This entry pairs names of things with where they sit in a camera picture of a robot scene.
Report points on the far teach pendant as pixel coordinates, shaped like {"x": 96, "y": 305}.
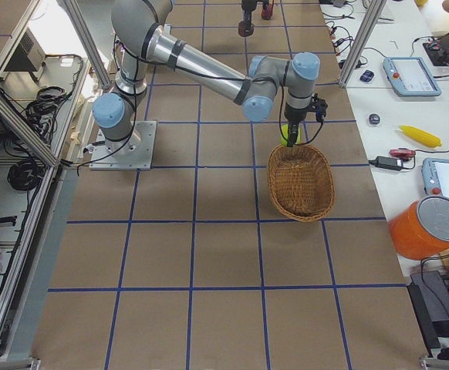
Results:
{"x": 410, "y": 77}

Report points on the yellow toy corn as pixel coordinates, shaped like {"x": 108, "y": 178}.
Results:
{"x": 420, "y": 136}

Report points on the dark round puck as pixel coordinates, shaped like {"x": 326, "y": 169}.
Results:
{"x": 374, "y": 119}

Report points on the bright red apple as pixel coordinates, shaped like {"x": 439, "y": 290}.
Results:
{"x": 267, "y": 9}

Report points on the near teach pendant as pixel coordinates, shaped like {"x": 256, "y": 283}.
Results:
{"x": 435, "y": 173}

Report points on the blue checkered pouch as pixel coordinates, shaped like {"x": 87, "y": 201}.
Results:
{"x": 367, "y": 76}

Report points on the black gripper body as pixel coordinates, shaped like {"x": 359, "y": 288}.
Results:
{"x": 247, "y": 15}
{"x": 295, "y": 116}

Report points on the dark red apple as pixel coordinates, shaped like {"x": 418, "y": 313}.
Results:
{"x": 245, "y": 28}

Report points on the green apple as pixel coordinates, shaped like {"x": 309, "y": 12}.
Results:
{"x": 285, "y": 135}

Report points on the red small tool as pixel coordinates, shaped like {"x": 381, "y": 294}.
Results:
{"x": 403, "y": 154}

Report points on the aluminium frame post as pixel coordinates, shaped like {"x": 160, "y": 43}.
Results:
{"x": 363, "y": 34}

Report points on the black power adapter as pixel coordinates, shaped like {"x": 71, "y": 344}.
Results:
{"x": 388, "y": 163}

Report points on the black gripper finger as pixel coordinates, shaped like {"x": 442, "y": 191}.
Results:
{"x": 292, "y": 138}

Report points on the teach pendant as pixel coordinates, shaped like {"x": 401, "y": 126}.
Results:
{"x": 410, "y": 77}
{"x": 435, "y": 173}

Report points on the orange cylinder container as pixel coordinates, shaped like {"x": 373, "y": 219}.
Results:
{"x": 422, "y": 230}

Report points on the wicker basket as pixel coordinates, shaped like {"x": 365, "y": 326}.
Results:
{"x": 300, "y": 182}

